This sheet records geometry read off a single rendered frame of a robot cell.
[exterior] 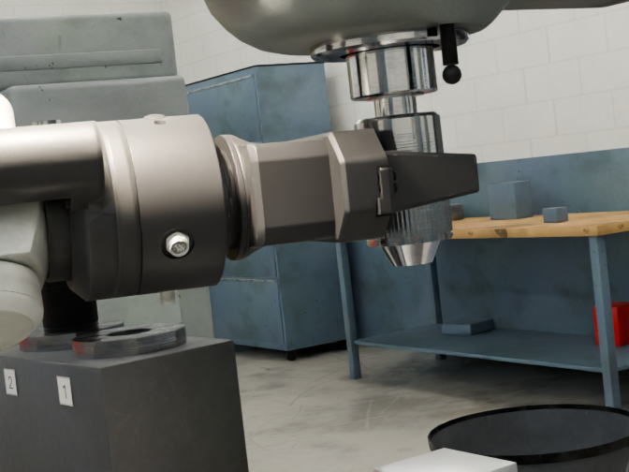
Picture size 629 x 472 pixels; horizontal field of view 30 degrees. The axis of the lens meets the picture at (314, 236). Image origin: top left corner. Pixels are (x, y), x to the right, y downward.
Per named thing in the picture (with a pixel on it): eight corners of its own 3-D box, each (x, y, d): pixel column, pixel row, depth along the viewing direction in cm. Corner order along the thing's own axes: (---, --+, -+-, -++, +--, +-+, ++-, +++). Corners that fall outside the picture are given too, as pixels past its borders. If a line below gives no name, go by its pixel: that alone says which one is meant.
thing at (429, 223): (349, 247, 64) (338, 141, 64) (414, 237, 67) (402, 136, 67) (405, 246, 60) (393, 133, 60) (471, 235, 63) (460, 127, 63)
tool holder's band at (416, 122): (338, 141, 64) (336, 123, 64) (402, 136, 67) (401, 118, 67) (393, 133, 60) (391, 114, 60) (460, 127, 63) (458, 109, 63)
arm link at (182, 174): (383, 87, 56) (136, 106, 53) (402, 286, 57) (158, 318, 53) (304, 110, 68) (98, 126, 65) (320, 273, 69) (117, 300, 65)
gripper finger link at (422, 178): (475, 203, 62) (365, 215, 60) (469, 142, 62) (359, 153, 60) (488, 202, 61) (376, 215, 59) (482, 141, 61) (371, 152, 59)
